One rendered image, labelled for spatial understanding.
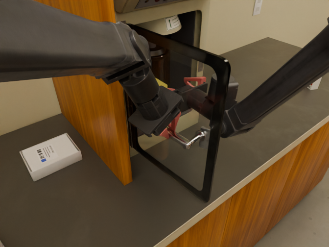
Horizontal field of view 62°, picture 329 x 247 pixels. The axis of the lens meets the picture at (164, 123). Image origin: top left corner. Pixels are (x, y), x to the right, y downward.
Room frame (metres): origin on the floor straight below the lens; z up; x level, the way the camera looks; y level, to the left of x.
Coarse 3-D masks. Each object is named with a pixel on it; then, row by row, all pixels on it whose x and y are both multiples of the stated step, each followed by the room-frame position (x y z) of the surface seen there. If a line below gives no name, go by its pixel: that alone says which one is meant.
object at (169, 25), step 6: (162, 18) 0.79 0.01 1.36; (168, 18) 0.80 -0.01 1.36; (174, 18) 0.81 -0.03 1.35; (138, 24) 0.78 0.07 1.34; (144, 24) 0.78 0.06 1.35; (150, 24) 0.77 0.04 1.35; (156, 24) 0.78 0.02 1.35; (162, 24) 0.78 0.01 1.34; (168, 24) 0.79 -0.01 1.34; (174, 24) 0.80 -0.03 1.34; (180, 24) 0.84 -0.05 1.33; (150, 30) 0.77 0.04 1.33; (156, 30) 0.77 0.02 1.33; (162, 30) 0.77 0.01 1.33; (168, 30) 0.78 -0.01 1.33; (174, 30) 0.79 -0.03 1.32
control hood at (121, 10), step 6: (120, 0) 0.64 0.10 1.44; (126, 0) 0.62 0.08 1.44; (132, 0) 0.62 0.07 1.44; (138, 0) 0.64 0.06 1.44; (180, 0) 0.75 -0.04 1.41; (120, 6) 0.64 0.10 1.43; (126, 6) 0.63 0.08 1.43; (132, 6) 0.64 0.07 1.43; (150, 6) 0.69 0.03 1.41; (120, 12) 0.64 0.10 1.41
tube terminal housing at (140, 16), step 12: (192, 0) 0.81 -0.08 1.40; (204, 0) 0.84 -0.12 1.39; (132, 12) 0.69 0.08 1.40; (144, 12) 0.71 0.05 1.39; (156, 12) 0.73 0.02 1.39; (168, 12) 0.76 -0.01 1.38; (180, 12) 0.79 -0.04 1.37; (204, 12) 0.85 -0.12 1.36; (204, 24) 0.85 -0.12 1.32; (204, 36) 0.85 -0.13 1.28; (204, 48) 0.85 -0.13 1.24
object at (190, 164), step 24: (168, 48) 0.54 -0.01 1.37; (192, 48) 0.49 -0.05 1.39; (168, 72) 0.54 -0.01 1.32; (192, 72) 0.49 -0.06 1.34; (216, 72) 0.45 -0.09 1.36; (192, 96) 0.49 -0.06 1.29; (216, 96) 0.44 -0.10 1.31; (192, 120) 0.48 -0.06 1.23; (216, 120) 0.44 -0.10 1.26; (144, 144) 0.61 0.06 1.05; (168, 144) 0.53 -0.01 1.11; (216, 144) 0.43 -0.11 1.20; (168, 168) 0.53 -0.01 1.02; (192, 168) 0.47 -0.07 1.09; (192, 192) 0.47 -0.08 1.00
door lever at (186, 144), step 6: (168, 132) 0.47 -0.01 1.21; (174, 132) 0.47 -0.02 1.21; (198, 132) 0.46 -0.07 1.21; (174, 138) 0.45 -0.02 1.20; (180, 138) 0.44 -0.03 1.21; (186, 138) 0.45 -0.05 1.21; (192, 138) 0.45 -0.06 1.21; (198, 138) 0.45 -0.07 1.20; (204, 138) 0.45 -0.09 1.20; (180, 144) 0.44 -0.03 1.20; (186, 144) 0.43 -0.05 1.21; (192, 144) 0.44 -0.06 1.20
